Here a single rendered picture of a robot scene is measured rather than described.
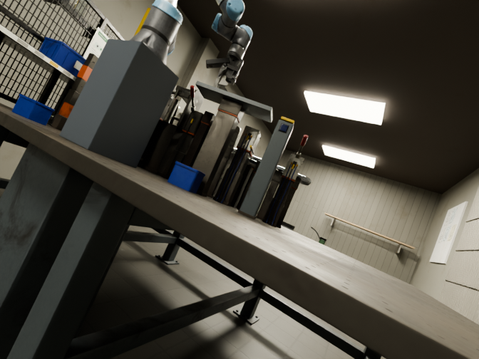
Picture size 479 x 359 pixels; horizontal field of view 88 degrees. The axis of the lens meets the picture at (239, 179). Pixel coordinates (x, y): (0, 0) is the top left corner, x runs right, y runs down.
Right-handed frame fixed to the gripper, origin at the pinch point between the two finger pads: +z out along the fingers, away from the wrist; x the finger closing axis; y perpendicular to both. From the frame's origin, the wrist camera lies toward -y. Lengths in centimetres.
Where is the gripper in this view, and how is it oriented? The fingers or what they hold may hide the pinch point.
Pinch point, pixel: (213, 91)
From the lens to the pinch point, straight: 127.7
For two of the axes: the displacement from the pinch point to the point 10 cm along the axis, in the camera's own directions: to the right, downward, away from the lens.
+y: 9.1, 4.1, 0.8
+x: -1.0, 0.4, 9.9
